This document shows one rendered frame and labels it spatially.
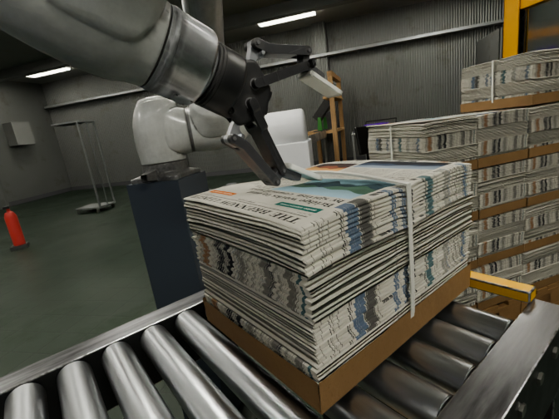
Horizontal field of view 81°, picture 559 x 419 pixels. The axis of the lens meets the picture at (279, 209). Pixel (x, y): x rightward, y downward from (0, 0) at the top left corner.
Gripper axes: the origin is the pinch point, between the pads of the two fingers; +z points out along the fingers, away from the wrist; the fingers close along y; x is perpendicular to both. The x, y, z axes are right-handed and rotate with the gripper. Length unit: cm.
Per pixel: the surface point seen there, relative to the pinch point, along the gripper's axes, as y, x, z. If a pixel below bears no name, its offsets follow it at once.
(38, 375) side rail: 47, -23, -25
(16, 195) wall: 105, -1135, -20
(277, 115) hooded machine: -118, -299, 197
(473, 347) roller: 25.4, 20.2, 18.3
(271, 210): 13.8, 6.9, -11.1
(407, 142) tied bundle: -31, -40, 86
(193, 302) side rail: 34.6, -24.3, -1.3
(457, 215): 7.2, 13.9, 19.8
